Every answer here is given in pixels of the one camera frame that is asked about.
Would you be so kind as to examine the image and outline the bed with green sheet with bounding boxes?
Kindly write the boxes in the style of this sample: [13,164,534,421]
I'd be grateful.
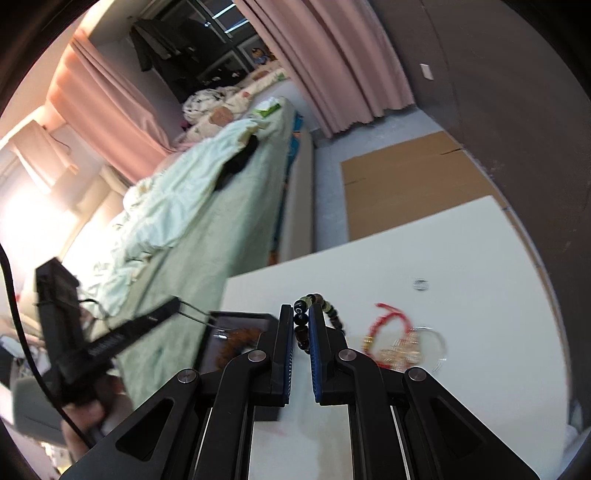
[28,95,315,409]

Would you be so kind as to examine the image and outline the pink curtain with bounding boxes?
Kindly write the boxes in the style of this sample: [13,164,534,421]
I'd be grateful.
[45,28,179,186]
[235,0,417,138]

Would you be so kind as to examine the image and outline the cardboard sheets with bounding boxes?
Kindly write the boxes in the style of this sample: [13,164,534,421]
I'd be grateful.
[340,130,514,242]

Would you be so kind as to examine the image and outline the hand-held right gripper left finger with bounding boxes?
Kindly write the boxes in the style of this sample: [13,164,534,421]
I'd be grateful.
[58,304,296,480]

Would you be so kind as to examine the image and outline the person's left hand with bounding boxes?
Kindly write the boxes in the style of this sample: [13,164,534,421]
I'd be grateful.
[61,364,124,463]

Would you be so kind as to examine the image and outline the dark wardrobe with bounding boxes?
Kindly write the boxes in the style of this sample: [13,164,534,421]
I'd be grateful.
[369,0,591,416]

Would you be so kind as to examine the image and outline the red string bracelet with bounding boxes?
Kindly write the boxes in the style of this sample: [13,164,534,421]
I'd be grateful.
[362,302,416,366]

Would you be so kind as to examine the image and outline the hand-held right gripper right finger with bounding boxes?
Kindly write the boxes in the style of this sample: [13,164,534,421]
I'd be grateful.
[308,305,542,480]

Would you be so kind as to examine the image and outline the black and white blanket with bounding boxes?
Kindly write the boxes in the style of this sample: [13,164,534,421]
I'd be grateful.
[182,87,236,122]

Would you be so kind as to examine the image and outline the dark bead bracelet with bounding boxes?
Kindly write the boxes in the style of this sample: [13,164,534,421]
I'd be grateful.
[293,292,347,354]

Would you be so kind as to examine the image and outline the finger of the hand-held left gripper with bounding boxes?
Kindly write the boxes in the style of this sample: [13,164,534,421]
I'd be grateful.
[108,296,182,343]

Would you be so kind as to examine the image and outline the floral cushion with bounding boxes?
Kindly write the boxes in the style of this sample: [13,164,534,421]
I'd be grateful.
[184,65,290,142]

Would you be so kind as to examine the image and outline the light green quilt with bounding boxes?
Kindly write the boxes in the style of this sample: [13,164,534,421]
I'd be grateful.
[90,119,260,320]

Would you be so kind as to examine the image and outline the hanging dark coat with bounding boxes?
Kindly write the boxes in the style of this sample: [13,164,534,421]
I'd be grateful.
[129,17,195,73]

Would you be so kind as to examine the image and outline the dark window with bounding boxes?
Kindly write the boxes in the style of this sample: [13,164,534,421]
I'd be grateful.
[151,0,279,103]

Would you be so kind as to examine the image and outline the black garment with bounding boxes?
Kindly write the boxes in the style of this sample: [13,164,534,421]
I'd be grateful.
[214,135,260,193]

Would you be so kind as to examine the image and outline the black cable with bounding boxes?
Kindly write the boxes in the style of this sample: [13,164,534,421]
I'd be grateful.
[0,244,95,448]

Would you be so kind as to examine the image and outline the brown bead bracelet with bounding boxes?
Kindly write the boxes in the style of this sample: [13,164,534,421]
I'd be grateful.
[216,324,258,366]

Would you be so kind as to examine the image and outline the green tissue pack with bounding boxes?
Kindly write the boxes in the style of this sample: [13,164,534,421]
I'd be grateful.
[252,96,283,119]

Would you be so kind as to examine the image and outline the cream cloth cover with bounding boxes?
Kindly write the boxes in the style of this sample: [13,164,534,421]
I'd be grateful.
[11,120,80,191]

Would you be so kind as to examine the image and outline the white air conditioner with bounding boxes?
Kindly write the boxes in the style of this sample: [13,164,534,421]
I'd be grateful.
[0,133,29,186]

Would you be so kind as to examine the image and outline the black jewelry box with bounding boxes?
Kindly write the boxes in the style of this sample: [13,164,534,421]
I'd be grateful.
[196,311,280,422]

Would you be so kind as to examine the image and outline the beige headboard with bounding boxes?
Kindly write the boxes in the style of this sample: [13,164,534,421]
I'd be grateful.
[59,165,136,260]

